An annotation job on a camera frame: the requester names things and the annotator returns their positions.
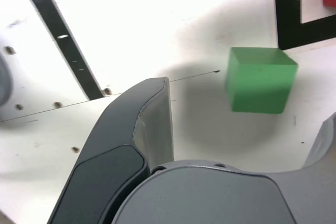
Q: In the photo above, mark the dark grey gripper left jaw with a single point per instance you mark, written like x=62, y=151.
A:
x=110, y=155

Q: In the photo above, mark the black tape strip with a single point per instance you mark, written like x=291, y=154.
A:
x=68, y=51

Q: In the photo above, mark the green cube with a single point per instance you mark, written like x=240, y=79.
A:
x=260, y=87

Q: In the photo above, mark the black tape square outline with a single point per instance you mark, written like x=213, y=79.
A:
x=286, y=11

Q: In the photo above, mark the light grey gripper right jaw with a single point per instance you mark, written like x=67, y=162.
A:
x=223, y=197

